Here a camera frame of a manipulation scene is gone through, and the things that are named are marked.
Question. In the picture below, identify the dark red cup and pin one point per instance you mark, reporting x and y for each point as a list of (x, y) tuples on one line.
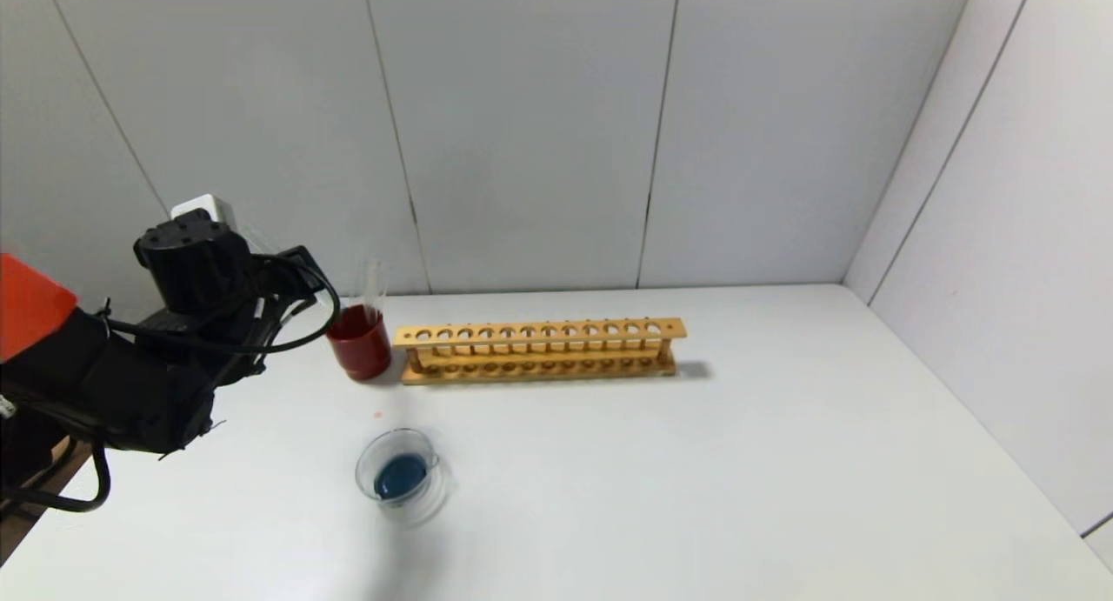
[(363, 350)]

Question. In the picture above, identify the wooden test tube rack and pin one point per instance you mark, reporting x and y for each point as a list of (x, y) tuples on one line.
[(565, 331)]

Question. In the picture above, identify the clear glass dish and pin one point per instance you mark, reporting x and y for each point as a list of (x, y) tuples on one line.
[(404, 479)]

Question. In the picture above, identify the silver white wrist camera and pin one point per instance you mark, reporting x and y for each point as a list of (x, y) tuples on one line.
[(204, 207)]

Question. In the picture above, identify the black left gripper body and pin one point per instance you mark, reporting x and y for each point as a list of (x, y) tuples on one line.
[(278, 301)]

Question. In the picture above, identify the empty clear test tube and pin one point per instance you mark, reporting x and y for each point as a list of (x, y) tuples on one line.
[(372, 281)]

